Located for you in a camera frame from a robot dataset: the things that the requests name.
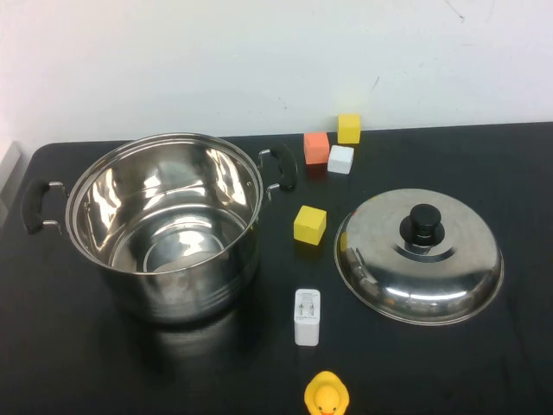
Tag steel lid with black knob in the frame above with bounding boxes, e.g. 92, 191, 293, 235
333, 187, 505, 325

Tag yellow cube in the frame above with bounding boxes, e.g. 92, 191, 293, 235
293, 204, 327, 246
337, 112, 362, 145

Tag orange cube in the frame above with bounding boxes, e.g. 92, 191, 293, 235
303, 131, 331, 166

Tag white cube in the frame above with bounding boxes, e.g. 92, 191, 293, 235
327, 144, 355, 176

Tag white power adapter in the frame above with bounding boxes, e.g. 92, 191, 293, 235
294, 288, 322, 348

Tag yellow rubber duck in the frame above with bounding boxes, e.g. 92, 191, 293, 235
303, 370, 350, 415

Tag light grey side cabinet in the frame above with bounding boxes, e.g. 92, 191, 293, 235
0, 140, 22, 228

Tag stainless steel pot black handles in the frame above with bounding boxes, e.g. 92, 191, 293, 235
21, 131, 300, 325

